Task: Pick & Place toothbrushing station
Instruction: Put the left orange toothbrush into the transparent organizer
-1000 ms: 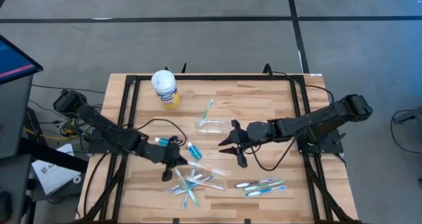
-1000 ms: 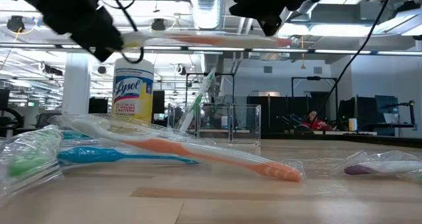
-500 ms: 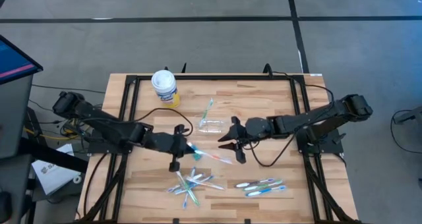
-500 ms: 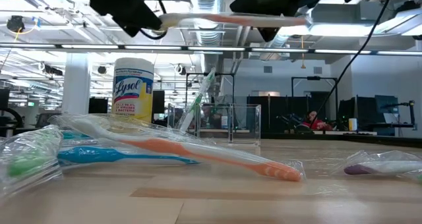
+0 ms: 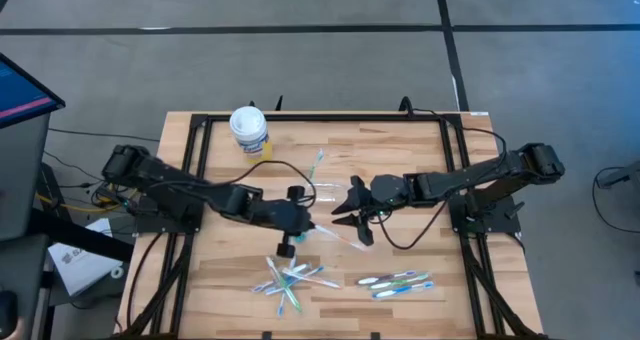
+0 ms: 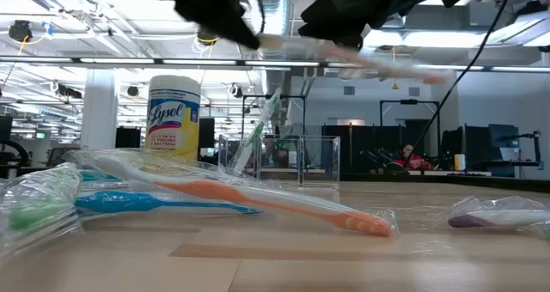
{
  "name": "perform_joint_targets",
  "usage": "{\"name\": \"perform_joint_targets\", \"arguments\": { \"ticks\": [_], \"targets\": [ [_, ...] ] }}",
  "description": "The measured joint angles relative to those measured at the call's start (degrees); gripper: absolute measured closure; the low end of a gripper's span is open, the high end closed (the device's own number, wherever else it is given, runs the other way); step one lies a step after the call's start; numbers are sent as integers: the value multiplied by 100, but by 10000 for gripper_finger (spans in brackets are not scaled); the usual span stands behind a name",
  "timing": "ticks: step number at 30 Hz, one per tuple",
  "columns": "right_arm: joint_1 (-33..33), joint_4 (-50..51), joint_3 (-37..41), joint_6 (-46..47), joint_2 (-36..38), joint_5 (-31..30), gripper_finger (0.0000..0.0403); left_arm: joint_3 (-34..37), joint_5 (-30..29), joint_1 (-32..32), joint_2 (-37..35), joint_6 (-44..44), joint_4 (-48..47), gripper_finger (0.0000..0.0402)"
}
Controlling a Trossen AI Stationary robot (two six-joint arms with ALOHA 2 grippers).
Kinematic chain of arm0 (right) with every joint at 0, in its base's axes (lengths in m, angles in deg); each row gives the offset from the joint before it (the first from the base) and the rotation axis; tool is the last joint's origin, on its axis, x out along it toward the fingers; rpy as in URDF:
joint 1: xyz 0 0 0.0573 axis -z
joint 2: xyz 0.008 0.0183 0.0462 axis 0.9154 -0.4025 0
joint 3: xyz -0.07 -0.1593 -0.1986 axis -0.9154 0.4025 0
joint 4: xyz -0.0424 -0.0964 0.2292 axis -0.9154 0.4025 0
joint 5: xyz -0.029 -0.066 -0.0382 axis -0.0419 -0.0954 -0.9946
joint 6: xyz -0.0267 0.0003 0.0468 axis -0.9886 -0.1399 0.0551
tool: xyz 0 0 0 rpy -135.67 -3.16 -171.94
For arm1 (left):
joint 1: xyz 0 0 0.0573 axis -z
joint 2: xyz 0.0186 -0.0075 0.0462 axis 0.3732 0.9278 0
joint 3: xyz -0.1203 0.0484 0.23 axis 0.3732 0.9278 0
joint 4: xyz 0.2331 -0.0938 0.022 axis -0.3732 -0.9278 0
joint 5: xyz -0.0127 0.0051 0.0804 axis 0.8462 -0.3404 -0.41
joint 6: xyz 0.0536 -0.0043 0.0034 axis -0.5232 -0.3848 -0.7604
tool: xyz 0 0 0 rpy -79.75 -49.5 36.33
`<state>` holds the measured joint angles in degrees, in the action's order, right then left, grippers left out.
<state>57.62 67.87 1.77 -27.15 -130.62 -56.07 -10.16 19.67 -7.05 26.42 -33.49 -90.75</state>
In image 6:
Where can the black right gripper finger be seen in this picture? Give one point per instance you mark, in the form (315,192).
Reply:
(339,21)

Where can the black panel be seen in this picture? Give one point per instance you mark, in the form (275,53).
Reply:
(206,133)

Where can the blue-grey monitor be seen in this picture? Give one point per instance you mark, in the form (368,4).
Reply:
(502,137)

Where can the long ceiling light strip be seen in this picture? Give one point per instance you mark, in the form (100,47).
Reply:
(120,61)

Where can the bright ceiling light panel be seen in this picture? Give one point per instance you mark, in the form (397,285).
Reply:
(429,38)

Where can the yellow Lysol wipes canister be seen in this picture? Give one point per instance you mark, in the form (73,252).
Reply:
(172,129)

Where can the green exit sign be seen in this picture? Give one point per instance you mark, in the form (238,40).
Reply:
(40,135)

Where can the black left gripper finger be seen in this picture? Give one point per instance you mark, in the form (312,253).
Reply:
(236,28)

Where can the dark computer monitor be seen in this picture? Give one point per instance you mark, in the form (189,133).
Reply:
(472,146)

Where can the black ceiling device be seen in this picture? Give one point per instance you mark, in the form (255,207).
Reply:
(20,30)

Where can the silver ribbed ceiling duct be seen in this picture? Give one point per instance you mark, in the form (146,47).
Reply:
(277,8)

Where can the black metal frame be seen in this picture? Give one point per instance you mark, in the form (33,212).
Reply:
(408,101)

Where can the white cup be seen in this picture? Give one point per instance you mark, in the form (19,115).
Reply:
(460,162)

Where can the clear acrylic organizer box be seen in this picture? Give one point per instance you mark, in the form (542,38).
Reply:
(223,152)

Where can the white pillar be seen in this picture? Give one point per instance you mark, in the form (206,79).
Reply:
(99,111)

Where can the black cabinet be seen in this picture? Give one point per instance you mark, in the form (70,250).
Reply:
(127,138)

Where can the purple toothbrush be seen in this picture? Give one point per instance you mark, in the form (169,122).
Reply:
(494,218)

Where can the black aluminium rig frame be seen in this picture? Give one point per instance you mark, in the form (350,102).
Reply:
(472,182)

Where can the person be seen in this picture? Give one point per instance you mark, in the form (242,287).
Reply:
(408,152)

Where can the orange toothbrush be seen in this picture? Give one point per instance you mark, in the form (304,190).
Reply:
(223,192)
(378,66)

